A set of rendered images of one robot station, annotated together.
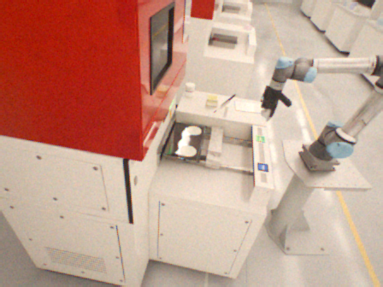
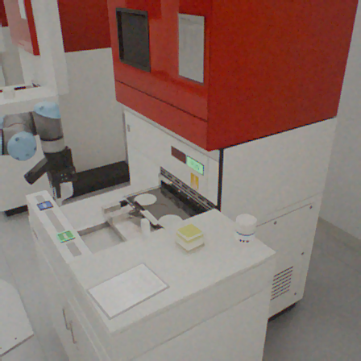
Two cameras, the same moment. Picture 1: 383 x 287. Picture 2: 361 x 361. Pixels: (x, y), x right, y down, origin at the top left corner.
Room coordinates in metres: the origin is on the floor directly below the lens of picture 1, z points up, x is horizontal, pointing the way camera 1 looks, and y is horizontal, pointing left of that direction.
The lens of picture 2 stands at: (2.41, -0.81, 1.81)
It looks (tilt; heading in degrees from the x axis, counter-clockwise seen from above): 29 degrees down; 142
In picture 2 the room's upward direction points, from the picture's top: 1 degrees counter-clockwise
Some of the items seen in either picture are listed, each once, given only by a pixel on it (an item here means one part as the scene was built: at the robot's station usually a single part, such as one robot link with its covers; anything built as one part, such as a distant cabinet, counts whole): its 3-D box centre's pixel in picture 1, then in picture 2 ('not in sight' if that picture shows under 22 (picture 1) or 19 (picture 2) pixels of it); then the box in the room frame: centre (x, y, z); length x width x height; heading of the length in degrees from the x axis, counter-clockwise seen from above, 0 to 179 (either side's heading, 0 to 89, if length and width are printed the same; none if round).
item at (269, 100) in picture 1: (271, 97); (59, 165); (1.23, -0.40, 1.25); 0.09 x 0.08 x 0.12; 85
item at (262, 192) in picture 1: (258, 161); (57, 235); (1.11, -0.41, 0.89); 0.55 x 0.09 x 0.14; 175
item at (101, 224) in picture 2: (206, 163); (121, 217); (1.08, -0.10, 0.84); 0.50 x 0.02 x 0.03; 85
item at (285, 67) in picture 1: (283, 69); (47, 120); (1.23, -0.41, 1.41); 0.09 x 0.08 x 0.11; 78
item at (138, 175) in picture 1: (157, 137); (165, 160); (1.03, 0.19, 1.02); 0.82 x 0.03 x 0.40; 175
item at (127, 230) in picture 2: (215, 147); (127, 229); (1.21, -0.15, 0.87); 0.36 x 0.08 x 0.03; 175
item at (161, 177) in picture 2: (167, 137); (184, 199); (1.21, 0.16, 0.89); 0.44 x 0.02 x 0.10; 175
